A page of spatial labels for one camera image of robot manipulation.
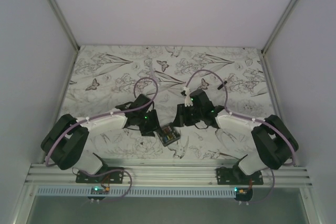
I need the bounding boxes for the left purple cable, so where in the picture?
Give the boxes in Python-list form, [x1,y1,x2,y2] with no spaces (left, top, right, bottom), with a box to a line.
[46,77,160,168]

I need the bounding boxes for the aluminium mounting rail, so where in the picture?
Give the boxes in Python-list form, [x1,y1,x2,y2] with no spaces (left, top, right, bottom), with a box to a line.
[25,159,312,188]

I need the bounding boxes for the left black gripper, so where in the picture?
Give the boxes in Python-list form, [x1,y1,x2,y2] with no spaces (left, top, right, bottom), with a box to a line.
[136,110,163,137]

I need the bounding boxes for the right green controller board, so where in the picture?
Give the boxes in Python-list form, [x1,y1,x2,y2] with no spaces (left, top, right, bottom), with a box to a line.
[234,187,253,205]

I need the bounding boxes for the aluminium frame post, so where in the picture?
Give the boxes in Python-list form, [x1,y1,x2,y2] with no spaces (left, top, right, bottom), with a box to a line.
[47,0,80,52]
[261,0,300,56]

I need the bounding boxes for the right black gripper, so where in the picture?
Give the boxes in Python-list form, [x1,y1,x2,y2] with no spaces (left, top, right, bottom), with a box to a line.
[172,103,203,127]

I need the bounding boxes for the green controller board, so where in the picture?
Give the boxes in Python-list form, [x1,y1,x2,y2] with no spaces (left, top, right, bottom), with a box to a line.
[88,186,110,203]
[234,187,253,205]

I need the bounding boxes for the left green controller board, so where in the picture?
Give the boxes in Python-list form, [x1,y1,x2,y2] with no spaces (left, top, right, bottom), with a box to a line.
[88,186,110,203]

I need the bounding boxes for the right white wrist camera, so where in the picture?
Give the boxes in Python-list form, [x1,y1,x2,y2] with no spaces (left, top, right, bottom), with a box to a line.
[181,87,193,107]

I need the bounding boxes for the small black screwdriver bit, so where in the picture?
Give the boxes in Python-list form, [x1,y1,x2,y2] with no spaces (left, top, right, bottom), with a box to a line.
[217,81,227,90]

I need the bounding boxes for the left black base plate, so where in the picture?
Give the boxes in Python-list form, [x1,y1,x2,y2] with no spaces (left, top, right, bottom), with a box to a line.
[75,167,124,184]

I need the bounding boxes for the silver open-end wrench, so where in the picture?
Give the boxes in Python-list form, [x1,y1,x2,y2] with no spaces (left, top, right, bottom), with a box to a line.
[144,58,161,86]

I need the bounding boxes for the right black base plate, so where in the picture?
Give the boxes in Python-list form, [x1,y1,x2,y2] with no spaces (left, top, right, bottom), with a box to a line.
[215,167,264,186]

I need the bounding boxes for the purple cable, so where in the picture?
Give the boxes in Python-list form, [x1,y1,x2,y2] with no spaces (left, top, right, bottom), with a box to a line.
[187,69,299,167]
[46,77,160,168]

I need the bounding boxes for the black fuse box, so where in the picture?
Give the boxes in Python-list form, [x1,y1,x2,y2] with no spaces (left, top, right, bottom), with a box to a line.
[156,125,182,147]

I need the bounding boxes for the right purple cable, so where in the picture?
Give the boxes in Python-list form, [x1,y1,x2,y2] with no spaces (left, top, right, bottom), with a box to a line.
[187,69,299,167]

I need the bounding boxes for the left aluminium frame post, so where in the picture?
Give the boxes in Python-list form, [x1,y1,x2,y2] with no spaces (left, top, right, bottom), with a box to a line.
[47,0,80,52]

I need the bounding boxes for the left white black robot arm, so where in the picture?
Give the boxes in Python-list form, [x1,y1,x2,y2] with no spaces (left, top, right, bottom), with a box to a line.
[41,94,159,183]

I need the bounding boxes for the right aluminium frame post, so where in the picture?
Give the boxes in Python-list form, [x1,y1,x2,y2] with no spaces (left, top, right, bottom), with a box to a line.
[261,0,300,56]

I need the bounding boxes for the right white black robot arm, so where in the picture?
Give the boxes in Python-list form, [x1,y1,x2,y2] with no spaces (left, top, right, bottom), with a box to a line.
[173,87,299,185]

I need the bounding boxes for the slotted grey cable duct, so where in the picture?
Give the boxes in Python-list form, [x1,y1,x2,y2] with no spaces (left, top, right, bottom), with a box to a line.
[36,186,235,198]

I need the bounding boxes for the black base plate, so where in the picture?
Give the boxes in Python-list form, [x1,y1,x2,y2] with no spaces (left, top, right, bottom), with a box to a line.
[75,167,124,184]
[215,167,264,186]

